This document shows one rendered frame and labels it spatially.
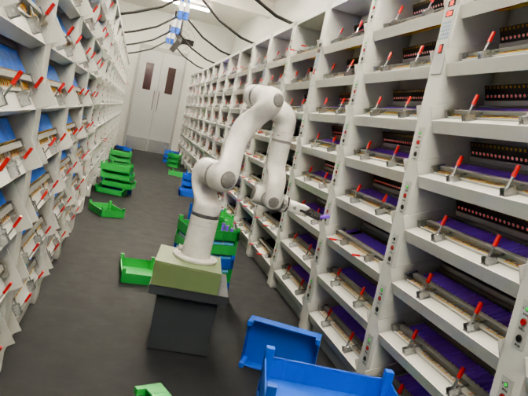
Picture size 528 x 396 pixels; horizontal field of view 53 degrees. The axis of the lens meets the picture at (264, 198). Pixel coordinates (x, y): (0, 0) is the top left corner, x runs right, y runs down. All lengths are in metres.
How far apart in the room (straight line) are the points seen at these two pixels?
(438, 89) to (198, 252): 1.12
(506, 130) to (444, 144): 0.41
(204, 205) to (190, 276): 0.29
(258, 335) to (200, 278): 0.36
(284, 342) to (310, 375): 0.98
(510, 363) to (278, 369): 0.59
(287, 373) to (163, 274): 0.96
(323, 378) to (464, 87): 1.19
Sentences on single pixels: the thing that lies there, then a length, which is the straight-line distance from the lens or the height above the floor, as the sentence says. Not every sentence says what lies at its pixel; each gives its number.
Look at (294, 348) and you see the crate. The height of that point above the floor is 0.11.
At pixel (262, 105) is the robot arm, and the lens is 2.18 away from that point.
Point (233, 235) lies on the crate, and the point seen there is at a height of 0.36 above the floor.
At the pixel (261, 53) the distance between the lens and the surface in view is 5.36.
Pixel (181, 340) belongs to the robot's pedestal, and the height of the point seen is 0.05.
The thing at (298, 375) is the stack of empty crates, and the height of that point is 0.42.
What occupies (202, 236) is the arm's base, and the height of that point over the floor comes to 0.48.
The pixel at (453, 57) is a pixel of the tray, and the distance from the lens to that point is 2.02.
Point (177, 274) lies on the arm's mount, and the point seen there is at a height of 0.34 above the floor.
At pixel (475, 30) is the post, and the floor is 1.45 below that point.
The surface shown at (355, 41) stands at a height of 1.50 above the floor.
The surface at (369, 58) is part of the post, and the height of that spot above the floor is 1.39.
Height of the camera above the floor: 0.96
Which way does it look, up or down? 7 degrees down
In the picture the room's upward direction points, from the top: 12 degrees clockwise
